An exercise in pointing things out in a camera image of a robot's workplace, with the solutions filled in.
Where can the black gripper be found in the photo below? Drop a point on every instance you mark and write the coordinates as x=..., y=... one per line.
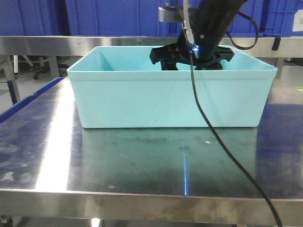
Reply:
x=206, y=54

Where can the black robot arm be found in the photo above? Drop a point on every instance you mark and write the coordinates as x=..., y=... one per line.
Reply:
x=209, y=23

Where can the blue crate centre right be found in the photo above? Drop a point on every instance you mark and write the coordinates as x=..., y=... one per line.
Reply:
x=240, y=27

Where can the blue crate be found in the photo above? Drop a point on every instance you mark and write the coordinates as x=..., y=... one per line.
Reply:
x=30, y=17
x=115, y=17
x=240, y=27
x=278, y=17

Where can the light blue plastic bin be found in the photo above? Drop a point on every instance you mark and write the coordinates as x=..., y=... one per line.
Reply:
x=119, y=87

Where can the blue crate centre left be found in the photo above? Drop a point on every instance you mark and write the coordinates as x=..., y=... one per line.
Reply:
x=115, y=17

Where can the black tape strip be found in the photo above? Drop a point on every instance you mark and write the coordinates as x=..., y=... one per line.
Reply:
x=276, y=44

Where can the blue crate far right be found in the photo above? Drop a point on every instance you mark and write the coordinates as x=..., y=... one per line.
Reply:
x=278, y=17

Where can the white label on crate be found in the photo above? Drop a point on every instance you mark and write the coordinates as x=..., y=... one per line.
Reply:
x=298, y=21

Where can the office chair base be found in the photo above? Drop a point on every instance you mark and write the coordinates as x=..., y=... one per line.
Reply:
x=53, y=64

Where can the blue crate far left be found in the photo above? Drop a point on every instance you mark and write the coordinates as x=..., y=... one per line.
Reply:
x=30, y=17

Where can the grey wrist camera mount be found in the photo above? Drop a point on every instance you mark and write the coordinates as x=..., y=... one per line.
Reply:
x=181, y=13

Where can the stainless steel shelf rail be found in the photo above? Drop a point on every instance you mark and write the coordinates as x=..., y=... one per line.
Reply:
x=289, y=47

